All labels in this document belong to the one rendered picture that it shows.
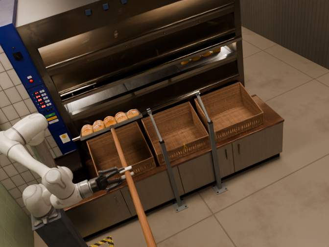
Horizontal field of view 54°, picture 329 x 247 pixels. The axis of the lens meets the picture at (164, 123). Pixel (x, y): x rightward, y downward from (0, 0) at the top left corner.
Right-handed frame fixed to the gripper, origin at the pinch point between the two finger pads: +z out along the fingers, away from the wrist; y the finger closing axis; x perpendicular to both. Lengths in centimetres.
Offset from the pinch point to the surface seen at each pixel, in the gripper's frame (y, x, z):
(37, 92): -43, -135, -49
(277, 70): 61, -287, 269
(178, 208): 120, -135, 35
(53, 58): -66, -129, -24
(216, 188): 118, -139, 82
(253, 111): 50, -140, 146
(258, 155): 99, -134, 137
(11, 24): -100, -114, -42
